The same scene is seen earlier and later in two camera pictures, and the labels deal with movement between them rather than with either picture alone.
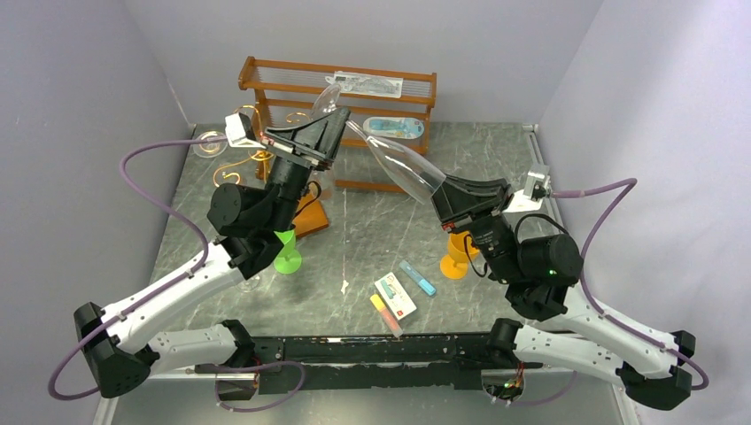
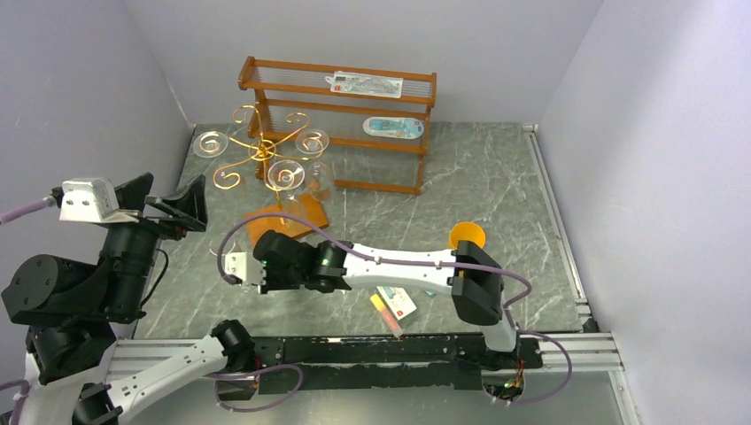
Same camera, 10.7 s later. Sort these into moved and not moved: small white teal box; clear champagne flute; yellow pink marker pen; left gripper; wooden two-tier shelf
Moved: left gripper; clear champagne flute
Not moved: small white teal box; yellow pink marker pen; wooden two-tier shelf
